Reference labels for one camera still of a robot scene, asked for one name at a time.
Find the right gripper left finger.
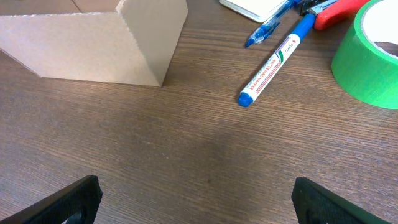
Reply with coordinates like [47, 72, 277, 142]
[1, 175, 103, 224]

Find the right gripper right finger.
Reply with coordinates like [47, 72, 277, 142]
[291, 177, 389, 224]

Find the green tape roll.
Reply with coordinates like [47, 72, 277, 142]
[331, 0, 397, 109]

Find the brown cardboard box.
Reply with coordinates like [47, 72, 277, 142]
[1, 0, 188, 86]

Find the yellow spiral notepad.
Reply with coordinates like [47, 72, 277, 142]
[219, 0, 287, 23]

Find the blue whiteboard marker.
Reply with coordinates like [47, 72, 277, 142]
[238, 14, 316, 108]

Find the blue ballpoint pen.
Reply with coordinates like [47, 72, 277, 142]
[244, 0, 301, 48]

